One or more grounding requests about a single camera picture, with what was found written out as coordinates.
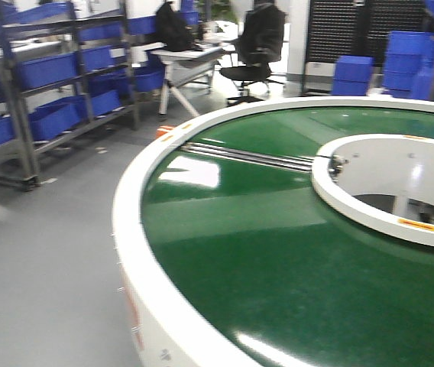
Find grey multi-tier bin rack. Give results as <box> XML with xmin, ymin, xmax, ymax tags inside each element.
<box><xmin>0</xmin><ymin>1</ymin><xmax>139</xmax><ymax>190</ymax></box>

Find small blue stacked crates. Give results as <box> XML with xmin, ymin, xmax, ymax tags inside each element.
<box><xmin>331</xmin><ymin>55</ymin><xmax>374</xmax><ymax>96</ymax></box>

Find tall blue crate stack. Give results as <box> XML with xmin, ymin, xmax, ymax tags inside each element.
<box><xmin>382</xmin><ymin>31</ymin><xmax>434</xmax><ymax>100</ymax></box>

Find black perforated pegboard panel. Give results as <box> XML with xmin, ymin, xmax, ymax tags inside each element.
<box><xmin>303</xmin><ymin>0</ymin><xmax>432</xmax><ymax>95</ymax></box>

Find black office chair with jacket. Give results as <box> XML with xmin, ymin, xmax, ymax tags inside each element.
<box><xmin>220</xmin><ymin>1</ymin><xmax>286</xmax><ymax>106</ymax></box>

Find white folding desk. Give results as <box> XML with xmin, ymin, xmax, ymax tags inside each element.
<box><xmin>151</xmin><ymin>45</ymin><xmax>224</xmax><ymax>119</ymax></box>

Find black backpack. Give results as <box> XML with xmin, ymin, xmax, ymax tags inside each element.
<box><xmin>155</xmin><ymin>1</ymin><xmax>197</xmax><ymax>52</ymax></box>

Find white inner ring guard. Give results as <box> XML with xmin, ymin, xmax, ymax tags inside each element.
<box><xmin>311</xmin><ymin>134</ymin><xmax>434</xmax><ymax>247</ymax></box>

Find white outer curved rail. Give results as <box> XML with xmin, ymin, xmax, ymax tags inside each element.
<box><xmin>112</xmin><ymin>97</ymin><xmax>434</xmax><ymax>366</ymax></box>

